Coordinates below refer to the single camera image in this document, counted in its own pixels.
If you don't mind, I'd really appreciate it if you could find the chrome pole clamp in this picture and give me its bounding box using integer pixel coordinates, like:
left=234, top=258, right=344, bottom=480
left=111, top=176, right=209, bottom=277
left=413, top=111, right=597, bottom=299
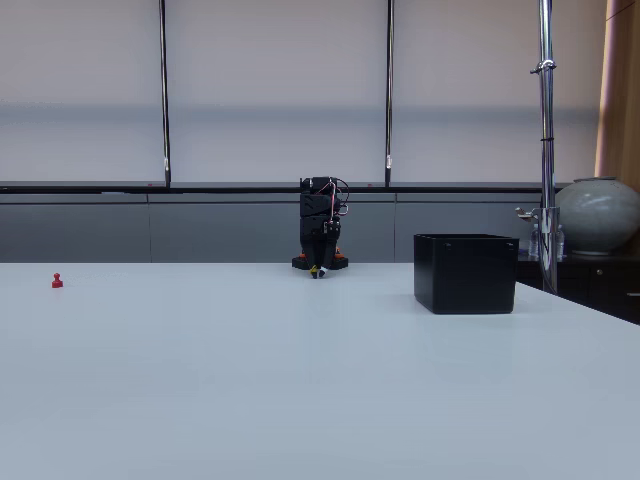
left=515, top=205, right=560, bottom=236

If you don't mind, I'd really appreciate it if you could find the red white black servo cable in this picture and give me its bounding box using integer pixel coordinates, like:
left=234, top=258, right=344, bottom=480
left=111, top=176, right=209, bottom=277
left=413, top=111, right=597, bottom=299
left=322, top=177, right=351, bottom=218
left=325, top=183, right=339, bottom=227

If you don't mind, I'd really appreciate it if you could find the black orange robot base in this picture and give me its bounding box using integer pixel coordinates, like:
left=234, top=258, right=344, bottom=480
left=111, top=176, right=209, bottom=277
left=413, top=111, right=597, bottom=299
left=291, top=246, right=350, bottom=272

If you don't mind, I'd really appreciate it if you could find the grey ceramic jar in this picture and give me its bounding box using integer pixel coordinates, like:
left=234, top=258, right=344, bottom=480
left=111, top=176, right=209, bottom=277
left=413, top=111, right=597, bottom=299
left=554, top=175, right=640, bottom=257

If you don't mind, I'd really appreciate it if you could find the black window mullion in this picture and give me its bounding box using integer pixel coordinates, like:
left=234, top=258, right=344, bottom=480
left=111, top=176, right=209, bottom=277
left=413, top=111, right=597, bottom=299
left=157, top=0, right=173, bottom=189
left=383, top=0, right=397, bottom=188

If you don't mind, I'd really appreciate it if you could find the black window sill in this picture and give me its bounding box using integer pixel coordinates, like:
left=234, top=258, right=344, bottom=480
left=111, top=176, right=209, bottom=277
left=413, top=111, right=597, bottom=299
left=0, top=180, right=576, bottom=196

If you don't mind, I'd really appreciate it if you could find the chrome pole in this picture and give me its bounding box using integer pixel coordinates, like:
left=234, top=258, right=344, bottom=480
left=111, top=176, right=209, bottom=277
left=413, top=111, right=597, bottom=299
left=529, top=0, right=561, bottom=294

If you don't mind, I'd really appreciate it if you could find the black box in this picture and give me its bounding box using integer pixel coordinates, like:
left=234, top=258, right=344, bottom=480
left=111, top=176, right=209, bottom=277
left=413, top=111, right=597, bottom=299
left=412, top=232, right=520, bottom=316

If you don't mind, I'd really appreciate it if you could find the dark cabinet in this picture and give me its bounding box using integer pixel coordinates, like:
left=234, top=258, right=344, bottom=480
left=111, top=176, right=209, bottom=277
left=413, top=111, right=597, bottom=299
left=516, top=252, right=640, bottom=326

